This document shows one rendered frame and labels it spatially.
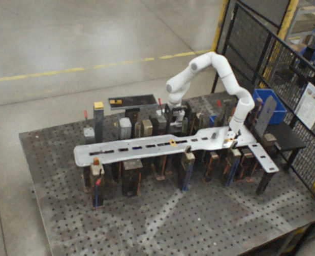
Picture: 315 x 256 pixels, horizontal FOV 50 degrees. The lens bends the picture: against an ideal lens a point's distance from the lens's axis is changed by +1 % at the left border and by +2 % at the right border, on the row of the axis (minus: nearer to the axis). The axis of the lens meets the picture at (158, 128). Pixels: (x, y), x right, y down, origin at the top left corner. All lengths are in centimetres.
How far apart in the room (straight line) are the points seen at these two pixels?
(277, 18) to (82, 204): 333
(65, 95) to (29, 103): 45
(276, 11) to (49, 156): 325
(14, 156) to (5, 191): 46
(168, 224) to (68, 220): 67
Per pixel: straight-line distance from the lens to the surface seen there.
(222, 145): 260
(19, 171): 368
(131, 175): 230
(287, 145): 277
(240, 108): 243
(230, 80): 242
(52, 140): 292
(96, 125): 261
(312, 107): 277
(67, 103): 444
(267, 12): 480
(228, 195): 267
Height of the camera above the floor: 270
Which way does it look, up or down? 41 degrees down
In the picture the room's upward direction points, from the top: 9 degrees clockwise
